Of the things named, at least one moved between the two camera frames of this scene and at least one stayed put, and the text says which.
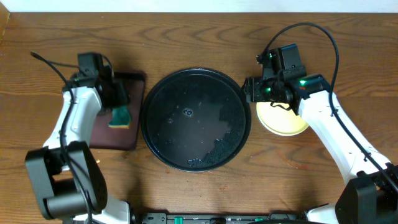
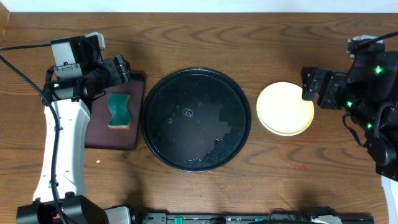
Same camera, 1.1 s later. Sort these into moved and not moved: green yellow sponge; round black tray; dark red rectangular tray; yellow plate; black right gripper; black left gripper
Moved: black right gripper; black left gripper
Not moved: dark red rectangular tray; green yellow sponge; yellow plate; round black tray
